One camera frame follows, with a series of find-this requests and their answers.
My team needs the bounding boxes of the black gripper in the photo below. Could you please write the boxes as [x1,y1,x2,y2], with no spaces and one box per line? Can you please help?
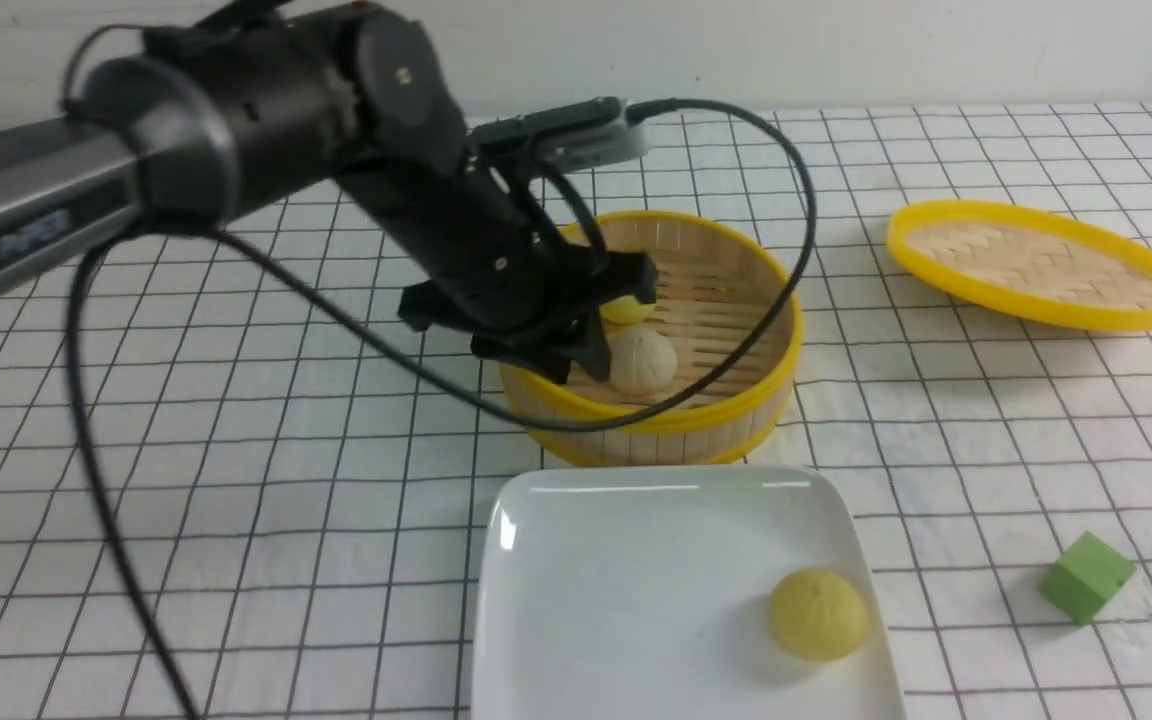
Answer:
[397,225,657,386]

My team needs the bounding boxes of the white steamed bun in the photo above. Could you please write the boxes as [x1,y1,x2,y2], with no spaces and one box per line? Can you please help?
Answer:
[608,325,679,396]

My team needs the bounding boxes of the small yellow steamed bun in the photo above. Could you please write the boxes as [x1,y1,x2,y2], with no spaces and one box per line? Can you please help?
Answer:
[599,295,657,325]

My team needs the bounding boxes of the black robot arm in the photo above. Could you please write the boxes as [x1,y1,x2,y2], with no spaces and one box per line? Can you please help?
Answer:
[0,1,657,382]

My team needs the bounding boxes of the white square plate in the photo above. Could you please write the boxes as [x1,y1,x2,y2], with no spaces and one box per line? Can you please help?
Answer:
[471,465,908,719]

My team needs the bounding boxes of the yellow rimmed bamboo steamer basket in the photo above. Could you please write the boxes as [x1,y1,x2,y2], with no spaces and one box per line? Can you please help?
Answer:
[500,211,804,467]

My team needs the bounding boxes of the yellow rimmed bamboo steamer lid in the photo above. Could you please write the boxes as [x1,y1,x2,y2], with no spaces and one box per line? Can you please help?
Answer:
[886,199,1152,334]

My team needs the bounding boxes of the green foam cube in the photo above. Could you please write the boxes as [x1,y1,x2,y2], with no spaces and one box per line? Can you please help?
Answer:
[1037,532,1137,626]

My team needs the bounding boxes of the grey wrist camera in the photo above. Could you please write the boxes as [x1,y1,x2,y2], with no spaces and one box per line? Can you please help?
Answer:
[468,96,652,179]

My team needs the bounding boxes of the black camera cable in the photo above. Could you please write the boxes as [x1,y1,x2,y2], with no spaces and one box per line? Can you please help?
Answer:
[62,22,817,720]

